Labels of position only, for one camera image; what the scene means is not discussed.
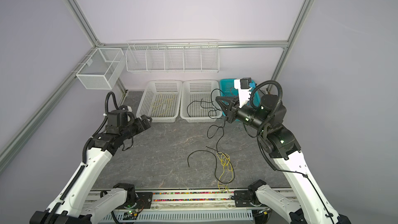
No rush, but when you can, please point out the front aluminium rail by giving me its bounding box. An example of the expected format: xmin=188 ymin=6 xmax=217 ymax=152
xmin=60 ymin=187 xmax=324 ymax=214

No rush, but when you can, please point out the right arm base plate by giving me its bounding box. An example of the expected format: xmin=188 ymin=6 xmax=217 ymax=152
xmin=231 ymin=190 xmax=263 ymax=207

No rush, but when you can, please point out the white mesh wall box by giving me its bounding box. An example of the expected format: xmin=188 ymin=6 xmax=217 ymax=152
xmin=76 ymin=48 xmax=126 ymax=90

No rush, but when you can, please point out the white plastic basket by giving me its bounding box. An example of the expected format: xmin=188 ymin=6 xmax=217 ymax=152
xmin=136 ymin=80 xmax=182 ymax=123
xmin=180 ymin=80 xmax=222 ymax=123

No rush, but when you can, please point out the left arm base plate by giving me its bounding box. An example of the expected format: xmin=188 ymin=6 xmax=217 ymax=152
xmin=125 ymin=192 xmax=153 ymax=209

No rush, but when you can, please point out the teal plastic basket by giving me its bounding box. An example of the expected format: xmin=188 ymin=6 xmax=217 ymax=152
xmin=220 ymin=79 xmax=266 ymax=126

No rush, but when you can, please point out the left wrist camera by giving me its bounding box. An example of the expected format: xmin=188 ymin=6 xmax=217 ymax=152
xmin=119 ymin=105 xmax=132 ymax=112

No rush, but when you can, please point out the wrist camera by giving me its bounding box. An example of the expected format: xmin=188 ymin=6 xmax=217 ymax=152
xmin=234 ymin=77 xmax=256 ymax=108
xmin=119 ymin=105 xmax=132 ymax=112

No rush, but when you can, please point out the middle white plastic basket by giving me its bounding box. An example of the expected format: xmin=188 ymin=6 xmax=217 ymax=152
xmin=180 ymin=80 xmax=222 ymax=123

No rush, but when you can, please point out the black cable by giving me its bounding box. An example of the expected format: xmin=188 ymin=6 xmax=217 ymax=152
xmin=186 ymin=99 xmax=218 ymax=119

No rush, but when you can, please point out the long white wire rack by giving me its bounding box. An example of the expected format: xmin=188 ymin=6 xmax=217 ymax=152
xmin=125 ymin=39 xmax=220 ymax=73

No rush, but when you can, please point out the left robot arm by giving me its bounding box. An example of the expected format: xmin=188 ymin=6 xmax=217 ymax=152
xmin=29 ymin=91 xmax=152 ymax=224

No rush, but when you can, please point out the left white plastic basket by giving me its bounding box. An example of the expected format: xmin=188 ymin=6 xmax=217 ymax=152
xmin=136 ymin=80 xmax=182 ymax=123

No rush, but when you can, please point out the cable bundle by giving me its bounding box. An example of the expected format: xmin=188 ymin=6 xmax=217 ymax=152
xmin=186 ymin=88 xmax=236 ymax=185

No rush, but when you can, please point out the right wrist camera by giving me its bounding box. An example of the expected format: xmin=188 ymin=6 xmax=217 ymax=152
xmin=234 ymin=77 xmax=256 ymax=108

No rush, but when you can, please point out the white slotted cable duct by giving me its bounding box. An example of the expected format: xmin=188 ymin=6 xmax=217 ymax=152
xmin=116 ymin=209 xmax=255 ymax=224

